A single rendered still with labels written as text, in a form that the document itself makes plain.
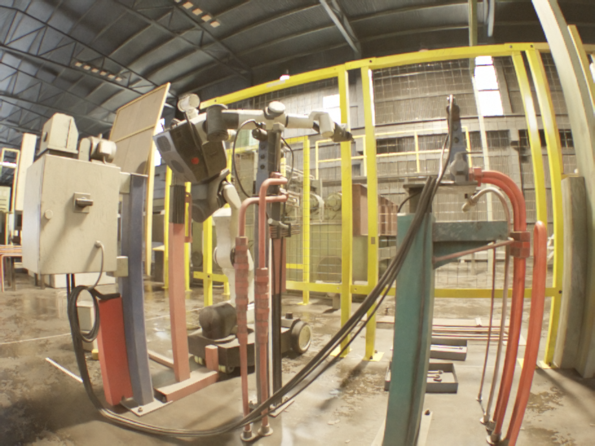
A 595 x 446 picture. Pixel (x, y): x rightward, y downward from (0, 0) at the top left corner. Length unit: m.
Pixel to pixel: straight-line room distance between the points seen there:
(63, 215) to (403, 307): 1.08
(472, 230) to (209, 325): 1.28
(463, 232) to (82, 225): 1.19
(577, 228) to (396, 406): 1.29
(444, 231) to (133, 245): 1.08
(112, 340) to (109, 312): 0.12
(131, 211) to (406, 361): 1.08
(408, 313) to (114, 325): 1.09
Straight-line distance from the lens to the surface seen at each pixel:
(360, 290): 1.85
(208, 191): 1.56
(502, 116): 12.76
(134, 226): 1.26
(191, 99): 1.59
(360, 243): 3.63
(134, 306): 1.28
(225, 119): 1.41
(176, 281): 1.40
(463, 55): 2.08
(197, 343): 1.76
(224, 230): 1.71
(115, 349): 1.40
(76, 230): 1.11
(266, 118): 1.45
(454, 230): 0.96
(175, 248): 1.39
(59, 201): 1.09
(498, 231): 0.97
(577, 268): 1.85
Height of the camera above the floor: 0.71
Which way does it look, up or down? 3 degrees up
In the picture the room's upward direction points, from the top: straight up
